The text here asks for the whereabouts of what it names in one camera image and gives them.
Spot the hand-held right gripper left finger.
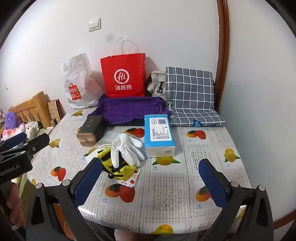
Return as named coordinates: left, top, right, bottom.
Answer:
left=25, top=158, right=103, bottom=241

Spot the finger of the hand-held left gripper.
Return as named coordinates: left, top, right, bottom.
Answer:
left=0, top=133, right=51, bottom=163
left=0, top=132, right=27, bottom=151

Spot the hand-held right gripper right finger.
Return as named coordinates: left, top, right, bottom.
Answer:
left=198, top=158, right=272, bottom=241

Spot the white glove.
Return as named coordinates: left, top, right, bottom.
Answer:
left=110, top=140, right=121, bottom=168
left=119, top=133, right=146, bottom=167

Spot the yellow mesh pouch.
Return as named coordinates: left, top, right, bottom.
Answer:
left=97, top=148, right=137, bottom=181

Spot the person's left hand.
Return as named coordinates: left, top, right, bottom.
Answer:
left=6, top=183, right=25, bottom=229

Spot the purple plush toy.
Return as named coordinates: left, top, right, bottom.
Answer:
left=4, top=112, right=19, bottom=129

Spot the brown patterned book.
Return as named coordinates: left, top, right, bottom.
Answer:
left=47, top=99, right=62, bottom=122

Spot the wooden bed headboard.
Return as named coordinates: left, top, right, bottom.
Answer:
left=8, top=91, right=52, bottom=129

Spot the small tomato print packet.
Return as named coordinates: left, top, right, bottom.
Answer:
left=117, top=167, right=141, bottom=186

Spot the dark tin box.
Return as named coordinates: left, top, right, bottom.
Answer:
left=77, top=115, right=104, bottom=146

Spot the blue tissue pack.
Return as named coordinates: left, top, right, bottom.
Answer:
left=144, top=114, right=176, bottom=157

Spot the white plastic bag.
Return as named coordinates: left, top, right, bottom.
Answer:
left=61, top=53, right=104, bottom=109

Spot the purple towel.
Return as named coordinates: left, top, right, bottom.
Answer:
left=87, top=97, right=171, bottom=127

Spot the grey checked cushion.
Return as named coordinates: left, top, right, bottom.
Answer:
left=165, top=66, right=226, bottom=127

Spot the red paper bag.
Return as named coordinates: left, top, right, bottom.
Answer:
left=100, top=36, right=147, bottom=98

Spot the beige canvas bag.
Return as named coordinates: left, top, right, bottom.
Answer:
left=146, top=70, right=167, bottom=100

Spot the white light switch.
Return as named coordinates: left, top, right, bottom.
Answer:
left=88, top=18, right=101, bottom=32

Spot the brown wooden door frame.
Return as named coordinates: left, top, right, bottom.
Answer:
left=213, top=0, right=230, bottom=109

